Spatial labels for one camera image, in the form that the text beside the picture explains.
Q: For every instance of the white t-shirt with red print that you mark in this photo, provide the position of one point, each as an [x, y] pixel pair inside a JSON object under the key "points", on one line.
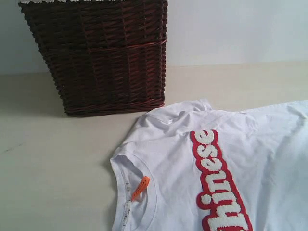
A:
{"points": [[188, 167]]}

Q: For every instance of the dark brown wicker basket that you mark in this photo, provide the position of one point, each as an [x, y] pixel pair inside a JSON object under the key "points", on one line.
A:
{"points": [[105, 57]]}

